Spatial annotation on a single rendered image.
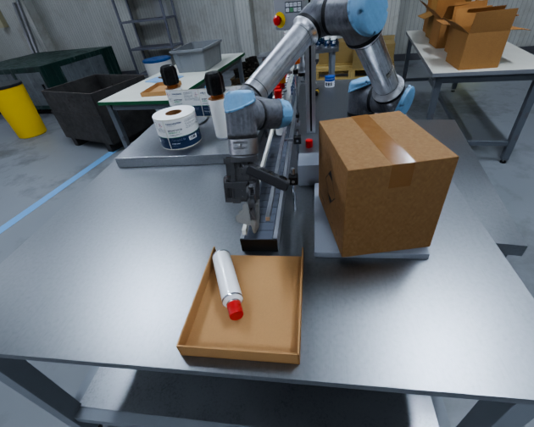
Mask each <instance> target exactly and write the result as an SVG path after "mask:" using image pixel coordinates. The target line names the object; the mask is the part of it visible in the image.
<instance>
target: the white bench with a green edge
mask: <svg viewBox="0 0 534 427"><path fill-rule="evenodd" d="M244 55H245V53H228V54H221V57H222V60H221V61H220V62H219V63H217V64H216V65H215V66H213V67H212V68H211V69H209V70H207V71H201V72H189V73H179V71H178V69H177V66H176V65H174V66H175V68H176V71H177V74H178V75H183V76H184V77H181V78H180V79H179V80H180V81H181V89H182V90H187V89H205V82H204V76H205V73H206V72H209V71H211V70H218V71H220V73H221V74H224V73H225V72H226V71H227V70H228V69H230V68H232V67H233V66H235V65H236V64H237V67H238V72H239V78H240V83H241V84H242V83H243V82H245V80H244V74H243V68H242V57H243V56H244ZM160 75H161V74H160V72H159V73H157V74H156V75H153V76H151V77H149V78H147V79H145V80H142V81H140V82H138V83H136V84H135V85H133V86H130V87H127V88H125V89H124V90H122V91H119V92H117V93H115V94H114V95H112V96H110V97H106V98H104V99H103V100H101V101H99V102H97V104H98V106H106V107H107V109H108V112H109V114H110V116H111V119H112V120H113V122H114V126H115V128H116V130H117V132H118V134H119V136H120V140H121V141H122V143H123V146H124V148H125V149H126V148H127V147H128V146H129V145H130V144H131V143H130V141H129V138H128V136H127V134H126V132H125V128H124V126H123V125H122V122H121V120H120V117H119V115H118V112H117V110H142V109H164V108H169V107H170V104H169V100H168V98H167V96H156V97H141V94H140V93H141V92H143V91H145V90H146V89H148V88H149V87H150V86H152V85H154V84H156V83H151V82H145V81H146V80H150V79H152V78H155V77H157V76H160Z"/></svg>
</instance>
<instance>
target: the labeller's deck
mask: <svg viewBox="0 0 534 427"><path fill-rule="evenodd" d="M199 128H200V131H201V135H202V140H201V141H200V142H199V143H197V144H196V145H194V146H192V147H188V148H184V149H180V150H168V149H165V148H163V147H162V144H161V141H160V139H159V135H158V132H157V130H156V127H155V124H152V125H151V126H150V127H149V128H148V129H147V130H146V131H144V132H143V133H142V134H141V135H140V136H139V137H138V138H137V139H135V140H134V141H133V142H132V143H131V144H130V145H129V146H128V147H127V148H126V149H125V150H124V151H123V152H122V153H120V154H119V155H118V156H117V157H116V158H115V161H116V163H117V164H118V166H119V168H123V167H147V166H171V165H195V164H223V163H224V161H223V158H226V157H231V155H230V154H229V147H228V139H224V140H220V139H218V138H216V134H215V129H214V122H213V119H212V117H208V118H207V119H206V120H205V121H204V122H202V123H201V124H199ZM257 132H258V146H259V143H260V141H261V137H262V135H263V132H264V130H257Z"/></svg>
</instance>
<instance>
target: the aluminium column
mask: <svg viewBox="0 0 534 427"><path fill-rule="evenodd" d="M311 1H312V0H303V7H305V6H306V5H307V4H308V3H310V2H311ZM305 81H306V117H307V133H315V44H314V45H313V46H309V47H308V48H307V50H306V51H305Z"/></svg>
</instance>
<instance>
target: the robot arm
mask: <svg viewBox="0 0 534 427"><path fill-rule="evenodd" d="M387 8H388V2H387V0H312V1H311V2H310V3H308V4H307V5H306V6H305V7H304V8H303V9H302V10H301V12H300V13H299V14H298V15H297V16H296V17H295V19H294V20H293V22H292V28H291V29H290V30H289V31H288V32H287V33H286V34H285V36H284V37H283V38H282V39H281V40H280V42H279V43H278V44H277V45H276V46H275V48H274V49H273V50H272V51H271V53H270V54H269V55H268V56H267V58H266V59H265V60H264V61H263V62H262V64H261V65H260V66H259V67H258V68H257V69H256V70H255V71H254V72H253V74H252V75H251V76H250V77H249V79H248V80H247V81H246V82H245V84H244V85H243V86H242V87H241V89H240V90H236V91H228V92H227V93H226V94H225V99H224V109H225V119H226V129H227V137H228V147H229V154H230V155H231V157H226V158H223V161H224V164H225V166H226V176H227V179H226V177H224V189H225V202H233V203H241V202H245V203H244V204H243V205H242V210H241V211H239V214H238V215H236V221H237V222H238V223H242V224H245V225H251V226H252V230H253V233H256V232H257V230H258V228H259V219H260V183H259V180H261V181H263V182H265V183H267V184H270V185H272V186H274V187H276V188H277V189H279V190H283V191H286V190H287V188H288V187H289V184H290V180H289V179H287V178H286V177H285V176H283V175H278V174H276V173H274V172H272V171H270V170H268V169H265V168H263V167H261V166H259V165H257V164H254V163H250V162H254V161H257V160H258V154H257V153H258V152H259V147H258V132H257V130H268V129H280V128H284V127H287V126H289V124H290V123H291V122H292V116H293V111H292V105H291V104H290V103H289V102H288V101H287V100H283V99H280V98H277V99H269V98H267V97H268V96H269V95H270V94H271V92H272V91H273V90H274V89H275V87H276V86H277V85H278V84H279V82H280V81H281V80H282V79H283V77H284V76H285V75H286V74H287V72H288V71H289V70H290V69H291V67H292V66H293V65H294V64H295V63H296V62H297V61H298V59H299V58H300V57H301V56H302V55H303V53H304V52H305V51H306V50H307V48H308V47H309V46H313V45H314V44H315V43H316V42H317V41H318V40H319V39H320V38H322V37H324V36H342V38H343V40H344V41H345V42H346V44H347V46H348V47H349V48H351V49H355V51H356V53H357V55H358V57H359V60H360V62H361V64H362V65H363V67H364V70H365V72H366V74H367V76H365V77H361V78H358V79H355V80H352V81H351V82H350V83H349V88H348V116H347V118H348V117H351V116H356V115H363V114H374V113H378V114H380V113H387V112H394V111H401V112H402V113H403V114H406V113H407V112H408V111H409V108H410V106H411V104H412V102H413V100H414V92H415V89H414V87H413V86H411V85H408V86H407V85H405V83H404V80H403V78H402V77H401V76H400V75H397V74H396V71H395V69H394V66H393V64H392V60H391V57H390V55H389V52H388V50H387V46H386V43H385V41H384V38H383V36H382V34H381V32H382V30H383V27H384V25H385V23H386V21H387V14H388V12H387ZM242 164H243V165H244V167H243V166H242Z"/></svg>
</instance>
